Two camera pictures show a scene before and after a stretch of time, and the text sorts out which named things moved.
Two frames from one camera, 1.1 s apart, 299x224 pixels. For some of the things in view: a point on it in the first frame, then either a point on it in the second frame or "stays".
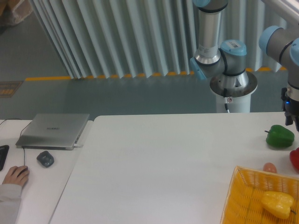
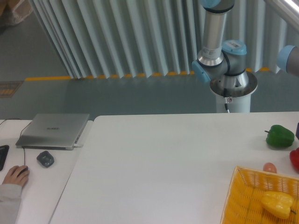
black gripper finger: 296,121 → 297,134
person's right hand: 17,175 stays
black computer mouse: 25,169 stays
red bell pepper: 294,157 stays
